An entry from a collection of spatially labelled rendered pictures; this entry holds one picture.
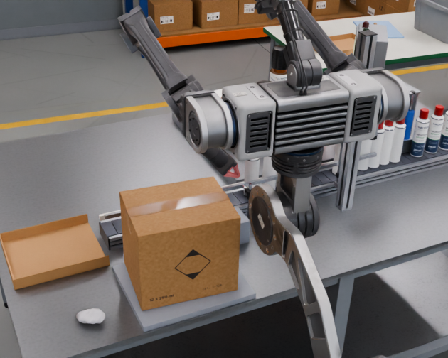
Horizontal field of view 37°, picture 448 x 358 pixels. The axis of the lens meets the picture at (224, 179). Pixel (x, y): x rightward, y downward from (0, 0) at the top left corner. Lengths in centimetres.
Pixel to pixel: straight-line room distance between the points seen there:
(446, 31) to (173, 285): 288
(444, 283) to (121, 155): 157
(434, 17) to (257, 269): 266
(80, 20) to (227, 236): 505
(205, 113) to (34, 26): 521
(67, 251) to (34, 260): 11
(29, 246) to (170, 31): 414
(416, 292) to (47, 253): 168
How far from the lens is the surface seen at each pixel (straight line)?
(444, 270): 332
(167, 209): 192
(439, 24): 442
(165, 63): 188
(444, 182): 277
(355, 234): 237
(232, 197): 241
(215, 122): 159
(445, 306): 312
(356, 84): 173
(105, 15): 680
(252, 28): 640
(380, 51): 224
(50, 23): 674
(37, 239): 234
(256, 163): 234
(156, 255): 187
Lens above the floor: 219
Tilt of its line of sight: 31 degrees down
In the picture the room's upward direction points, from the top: 2 degrees clockwise
